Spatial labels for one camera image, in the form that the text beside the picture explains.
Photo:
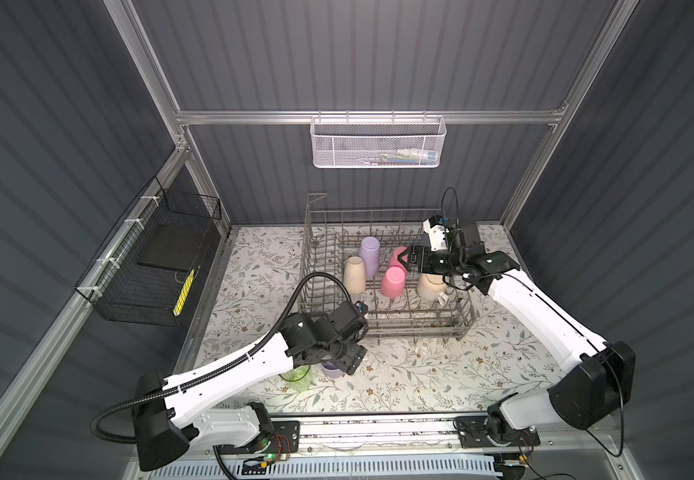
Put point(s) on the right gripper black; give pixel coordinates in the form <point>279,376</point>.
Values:
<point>423,252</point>

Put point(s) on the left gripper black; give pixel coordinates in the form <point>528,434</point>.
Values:
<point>354,357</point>

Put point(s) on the pink cup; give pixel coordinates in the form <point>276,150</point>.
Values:
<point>393,282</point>
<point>399,257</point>

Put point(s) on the white cup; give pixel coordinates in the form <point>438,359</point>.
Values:
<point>432,288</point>

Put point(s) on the light purple cup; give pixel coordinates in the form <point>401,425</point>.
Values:
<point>370,253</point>

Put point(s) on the beige cup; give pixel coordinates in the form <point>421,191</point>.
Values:
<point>354,275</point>

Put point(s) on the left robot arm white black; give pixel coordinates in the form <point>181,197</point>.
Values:
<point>175,417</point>

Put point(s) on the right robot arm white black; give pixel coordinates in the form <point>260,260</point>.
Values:
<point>598,375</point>

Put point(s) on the green transparent cup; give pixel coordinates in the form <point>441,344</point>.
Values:
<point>298,379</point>

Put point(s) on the items in white basket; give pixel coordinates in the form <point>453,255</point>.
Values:
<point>404,157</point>

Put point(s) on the white ventilated front panel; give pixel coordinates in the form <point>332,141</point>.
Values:
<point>453,465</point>

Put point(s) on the floral table mat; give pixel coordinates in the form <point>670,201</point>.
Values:
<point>497,357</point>

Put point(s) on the yellow brush in basket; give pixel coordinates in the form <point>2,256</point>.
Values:
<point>183,294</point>

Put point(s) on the grey wire dish rack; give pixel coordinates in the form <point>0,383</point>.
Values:
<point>332,236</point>

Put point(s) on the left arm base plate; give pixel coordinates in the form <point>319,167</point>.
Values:
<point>283,438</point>

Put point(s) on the white mesh wall basket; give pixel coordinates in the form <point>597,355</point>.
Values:
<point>340,142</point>

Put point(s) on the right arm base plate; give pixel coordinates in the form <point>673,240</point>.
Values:
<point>487,431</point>

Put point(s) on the black wire wall basket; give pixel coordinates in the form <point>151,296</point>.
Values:
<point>137,277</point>

